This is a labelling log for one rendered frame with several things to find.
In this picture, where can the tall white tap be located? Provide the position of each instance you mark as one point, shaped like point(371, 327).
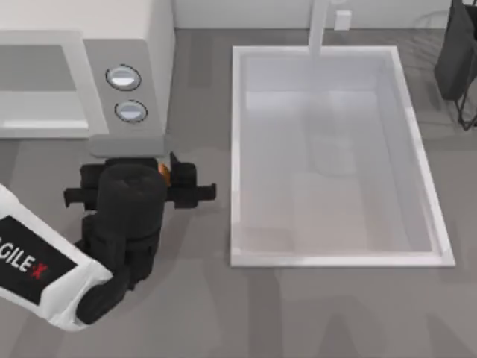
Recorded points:
point(316, 26)

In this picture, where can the small orange object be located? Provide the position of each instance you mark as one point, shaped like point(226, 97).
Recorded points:
point(163, 171)

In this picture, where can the small white box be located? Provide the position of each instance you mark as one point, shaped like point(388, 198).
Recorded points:
point(343, 20)

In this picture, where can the pale microwave door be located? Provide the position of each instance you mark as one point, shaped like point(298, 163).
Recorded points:
point(80, 74)

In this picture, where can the black folding rack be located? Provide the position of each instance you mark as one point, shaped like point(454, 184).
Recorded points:
point(456, 48)

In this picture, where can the small round microwave knob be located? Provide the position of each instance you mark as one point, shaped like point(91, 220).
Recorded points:
point(130, 111)

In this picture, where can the large round microwave knob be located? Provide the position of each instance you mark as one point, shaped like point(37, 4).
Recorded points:
point(123, 77)

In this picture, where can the white sink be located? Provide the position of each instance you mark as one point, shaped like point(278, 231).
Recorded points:
point(335, 168)

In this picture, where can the pale microwave oven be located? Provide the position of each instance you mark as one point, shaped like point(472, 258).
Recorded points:
point(156, 22)

